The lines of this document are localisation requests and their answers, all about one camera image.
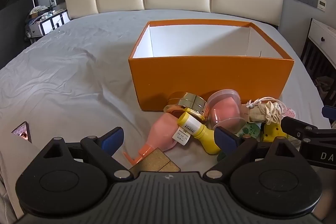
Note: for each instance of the gold round jar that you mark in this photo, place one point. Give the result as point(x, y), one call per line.
point(187, 102)

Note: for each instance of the yellow bottle with white label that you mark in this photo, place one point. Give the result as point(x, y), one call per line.
point(203, 134)

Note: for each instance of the gold glitter box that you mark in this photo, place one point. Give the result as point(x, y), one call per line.
point(155, 161)

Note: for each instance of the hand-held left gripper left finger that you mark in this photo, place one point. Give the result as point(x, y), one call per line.
point(113, 140)

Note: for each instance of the bed with grey sheet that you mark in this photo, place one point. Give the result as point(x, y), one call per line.
point(65, 69)

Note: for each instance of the orange cardboard box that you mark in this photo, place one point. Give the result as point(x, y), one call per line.
point(210, 77)

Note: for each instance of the pink patterned packet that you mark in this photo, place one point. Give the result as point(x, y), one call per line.
point(290, 111)

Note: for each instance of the clutter under nightstand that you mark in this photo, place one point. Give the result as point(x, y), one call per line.
point(323, 87)

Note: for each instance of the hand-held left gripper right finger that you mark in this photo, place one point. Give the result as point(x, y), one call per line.
point(225, 140)

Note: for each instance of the clear container with pink sponge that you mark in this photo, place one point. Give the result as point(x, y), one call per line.
point(225, 111)

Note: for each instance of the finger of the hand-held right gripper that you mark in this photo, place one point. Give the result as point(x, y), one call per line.
point(294, 125)
point(330, 113)

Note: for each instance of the cluttered bedside table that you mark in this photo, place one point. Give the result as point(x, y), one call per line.
point(44, 26)

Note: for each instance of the green round patterned item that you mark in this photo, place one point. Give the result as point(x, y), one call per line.
point(249, 130)

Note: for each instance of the white drawer black nightstand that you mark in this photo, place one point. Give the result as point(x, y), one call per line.
point(321, 40)

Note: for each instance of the white wall thermostat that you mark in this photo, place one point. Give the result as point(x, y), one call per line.
point(321, 4)

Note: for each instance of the black smartphone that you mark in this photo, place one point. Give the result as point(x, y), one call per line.
point(22, 132)

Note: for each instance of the small yellow toy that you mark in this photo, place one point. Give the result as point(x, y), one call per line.
point(270, 132)

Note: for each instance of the pink spray bottle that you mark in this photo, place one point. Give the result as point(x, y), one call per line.
point(162, 132)

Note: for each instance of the small dark wall panel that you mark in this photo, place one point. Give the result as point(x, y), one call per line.
point(56, 0)

